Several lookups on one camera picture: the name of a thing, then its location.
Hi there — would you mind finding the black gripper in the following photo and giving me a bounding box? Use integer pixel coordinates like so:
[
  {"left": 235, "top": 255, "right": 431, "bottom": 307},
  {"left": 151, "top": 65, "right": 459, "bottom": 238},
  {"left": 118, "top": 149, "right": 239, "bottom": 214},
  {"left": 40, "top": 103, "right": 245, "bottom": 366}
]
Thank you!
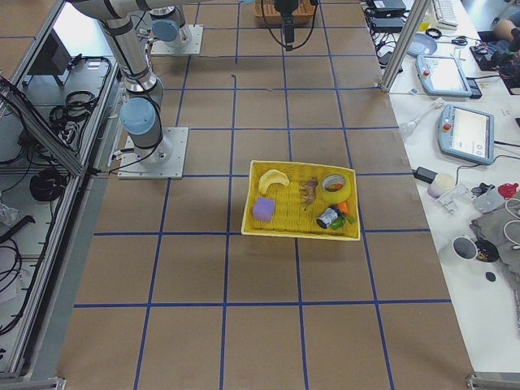
[{"left": 274, "top": 0, "right": 298, "bottom": 51}]

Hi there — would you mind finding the yellow tape roll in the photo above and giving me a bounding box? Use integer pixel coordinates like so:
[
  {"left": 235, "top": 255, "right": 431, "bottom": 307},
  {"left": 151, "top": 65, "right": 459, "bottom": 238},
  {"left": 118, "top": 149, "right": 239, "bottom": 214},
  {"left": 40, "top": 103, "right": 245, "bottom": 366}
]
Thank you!
[{"left": 321, "top": 175, "right": 352, "bottom": 204}]

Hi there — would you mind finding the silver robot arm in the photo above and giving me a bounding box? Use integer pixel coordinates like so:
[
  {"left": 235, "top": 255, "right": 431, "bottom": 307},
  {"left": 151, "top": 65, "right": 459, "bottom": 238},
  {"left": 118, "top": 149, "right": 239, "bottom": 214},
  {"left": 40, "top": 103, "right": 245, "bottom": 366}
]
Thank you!
[
  {"left": 71, "top": 1, "right": 171, "bottom": 166},
  {"left": 149, "top": 1, "right": 299, "bottom": 51}
]

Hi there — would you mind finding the brown wicker basket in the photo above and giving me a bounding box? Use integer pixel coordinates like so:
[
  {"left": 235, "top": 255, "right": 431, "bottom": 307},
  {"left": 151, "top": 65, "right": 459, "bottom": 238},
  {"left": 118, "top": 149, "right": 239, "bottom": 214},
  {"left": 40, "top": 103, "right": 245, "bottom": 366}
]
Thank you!
[{"left": 252, "top": 0, "right": 318, "bottom": 26}]

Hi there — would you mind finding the light blue plate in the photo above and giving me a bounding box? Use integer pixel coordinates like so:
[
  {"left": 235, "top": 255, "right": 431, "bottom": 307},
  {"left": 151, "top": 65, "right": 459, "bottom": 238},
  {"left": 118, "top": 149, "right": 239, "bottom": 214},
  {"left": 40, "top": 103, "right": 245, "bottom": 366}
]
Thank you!
[{"left": 407, "top": 32, "right": 438, "bottom": 58}]

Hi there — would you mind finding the yellow toy banana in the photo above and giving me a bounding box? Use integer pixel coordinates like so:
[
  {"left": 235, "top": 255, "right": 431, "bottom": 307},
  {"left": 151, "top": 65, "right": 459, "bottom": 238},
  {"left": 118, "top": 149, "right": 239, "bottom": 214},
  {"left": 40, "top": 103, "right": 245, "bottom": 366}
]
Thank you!
[{"left": 258, "top": 169, "right": 290, "bottom": 195}]

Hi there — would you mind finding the far teach pendant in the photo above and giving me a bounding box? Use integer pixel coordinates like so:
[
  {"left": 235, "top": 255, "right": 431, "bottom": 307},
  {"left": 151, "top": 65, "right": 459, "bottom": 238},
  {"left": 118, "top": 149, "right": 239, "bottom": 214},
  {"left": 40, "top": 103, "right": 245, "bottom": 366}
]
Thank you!
[{"left": 415, "top": 55, "right": 471, "bottom": 98}]

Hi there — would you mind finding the teach pendant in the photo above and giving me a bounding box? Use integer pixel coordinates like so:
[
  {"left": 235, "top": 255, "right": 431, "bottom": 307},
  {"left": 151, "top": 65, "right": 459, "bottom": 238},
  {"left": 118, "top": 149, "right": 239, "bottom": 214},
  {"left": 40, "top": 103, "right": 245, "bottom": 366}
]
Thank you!
[
  {"left": 437, "top": 104, "right": 495, "bottom": 165},
  {"left": 415, "top": 55, "right": 471, "bottom": 98}
]

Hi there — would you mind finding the brown toy animal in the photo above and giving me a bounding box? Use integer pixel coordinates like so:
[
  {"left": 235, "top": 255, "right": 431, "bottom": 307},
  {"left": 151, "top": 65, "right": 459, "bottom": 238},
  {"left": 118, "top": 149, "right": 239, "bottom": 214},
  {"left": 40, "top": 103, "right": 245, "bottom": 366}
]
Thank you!
[{"left": 300, "top": 176, "right": 319, "bottom": 206}]

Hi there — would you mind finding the yellow plastic basket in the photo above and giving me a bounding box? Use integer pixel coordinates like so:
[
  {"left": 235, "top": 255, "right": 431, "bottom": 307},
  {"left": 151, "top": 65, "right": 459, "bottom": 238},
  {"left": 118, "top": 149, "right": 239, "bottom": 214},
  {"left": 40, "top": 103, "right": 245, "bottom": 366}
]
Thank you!
[{"left": 241, "top": 160, "right": 361, "bottom": 241}]

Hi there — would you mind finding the purple foam block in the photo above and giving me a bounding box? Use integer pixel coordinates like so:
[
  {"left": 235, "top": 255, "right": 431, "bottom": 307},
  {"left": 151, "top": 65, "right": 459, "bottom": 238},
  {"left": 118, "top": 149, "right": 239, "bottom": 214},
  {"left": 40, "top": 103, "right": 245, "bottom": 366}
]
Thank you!
[{"left": 253, "top": 197, "right": 275, "bottom": 222}]

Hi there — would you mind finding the orange toy carrot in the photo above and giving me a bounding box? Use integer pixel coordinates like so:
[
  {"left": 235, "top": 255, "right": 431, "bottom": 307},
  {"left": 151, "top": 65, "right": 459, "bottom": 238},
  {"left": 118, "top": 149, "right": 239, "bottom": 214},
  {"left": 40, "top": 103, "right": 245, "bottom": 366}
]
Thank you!
[{"left": 328, "top": 183, "right": 357, "bottom": 230}]

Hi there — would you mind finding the small dark tin can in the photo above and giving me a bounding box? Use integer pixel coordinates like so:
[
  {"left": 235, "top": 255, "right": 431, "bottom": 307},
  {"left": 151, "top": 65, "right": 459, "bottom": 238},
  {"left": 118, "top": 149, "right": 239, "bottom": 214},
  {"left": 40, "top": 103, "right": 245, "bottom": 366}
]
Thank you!
[{"left": 316, "top": 206, "right": 341, "bottom": 229}]

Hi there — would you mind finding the black power adapter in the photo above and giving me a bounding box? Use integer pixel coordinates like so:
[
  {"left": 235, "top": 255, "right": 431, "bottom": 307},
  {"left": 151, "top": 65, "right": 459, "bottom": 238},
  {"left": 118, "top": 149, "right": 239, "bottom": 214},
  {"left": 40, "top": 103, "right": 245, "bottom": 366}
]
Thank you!
[{"left": 413, "top": 167, "right": 438, "bottom": 184}]

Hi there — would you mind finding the near teach pendant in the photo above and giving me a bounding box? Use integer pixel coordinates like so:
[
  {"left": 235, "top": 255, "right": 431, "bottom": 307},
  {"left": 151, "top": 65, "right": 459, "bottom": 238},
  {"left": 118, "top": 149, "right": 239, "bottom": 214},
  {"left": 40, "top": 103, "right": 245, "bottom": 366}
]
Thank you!
[{"left": 437, "top": 104, "right": 495, "bottom": 165}]

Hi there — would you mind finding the lavender cup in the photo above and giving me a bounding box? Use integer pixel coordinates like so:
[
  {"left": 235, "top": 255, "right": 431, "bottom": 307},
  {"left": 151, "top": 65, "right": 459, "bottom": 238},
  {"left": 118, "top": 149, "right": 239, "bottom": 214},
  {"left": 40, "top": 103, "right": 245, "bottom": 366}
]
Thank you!
[{"left": 427, "top": 173, "right": 456, "bottom": 198}]

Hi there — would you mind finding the white mug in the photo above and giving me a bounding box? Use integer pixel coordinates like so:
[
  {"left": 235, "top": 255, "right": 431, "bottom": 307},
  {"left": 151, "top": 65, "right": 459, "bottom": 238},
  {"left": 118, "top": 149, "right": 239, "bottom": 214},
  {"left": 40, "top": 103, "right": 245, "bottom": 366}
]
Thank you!
[{"left": 451, "top": 236, "right": 479, "bottom": 261}]

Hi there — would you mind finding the grey cloth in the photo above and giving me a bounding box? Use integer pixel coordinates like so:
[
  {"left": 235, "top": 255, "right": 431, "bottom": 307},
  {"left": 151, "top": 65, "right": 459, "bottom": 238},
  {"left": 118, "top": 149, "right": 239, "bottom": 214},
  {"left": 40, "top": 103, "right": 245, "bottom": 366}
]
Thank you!
[{"left": 470, "top": 198, "right": 519, "bottom": 293}]

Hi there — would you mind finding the black bowl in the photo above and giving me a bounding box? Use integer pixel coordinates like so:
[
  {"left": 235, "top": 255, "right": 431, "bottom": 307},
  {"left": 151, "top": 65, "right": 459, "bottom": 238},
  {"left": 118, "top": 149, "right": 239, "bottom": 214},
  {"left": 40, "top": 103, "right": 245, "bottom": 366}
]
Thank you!
[{"left": 475, "top": 240, "right": 500, "bottom": 263}]

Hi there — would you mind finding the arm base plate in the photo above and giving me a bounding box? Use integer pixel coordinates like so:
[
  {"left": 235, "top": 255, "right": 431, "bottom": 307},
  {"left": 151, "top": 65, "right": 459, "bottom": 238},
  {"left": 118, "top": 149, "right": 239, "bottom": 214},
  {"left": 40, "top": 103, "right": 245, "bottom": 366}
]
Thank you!
[
  {"left": 150, "top": 20, "right": 204, "bottom": 56},
  {"left": 117, "top": 127, "right": 189, "bottom": 180}
]

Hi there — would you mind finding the aluminium frame post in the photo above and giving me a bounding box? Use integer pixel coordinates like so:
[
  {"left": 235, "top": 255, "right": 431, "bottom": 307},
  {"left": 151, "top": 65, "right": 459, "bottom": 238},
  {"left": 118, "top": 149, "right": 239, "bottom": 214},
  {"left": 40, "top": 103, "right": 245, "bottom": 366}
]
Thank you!
[{"left": 379, "top": 0, "right": 430, "bottom": 93}]

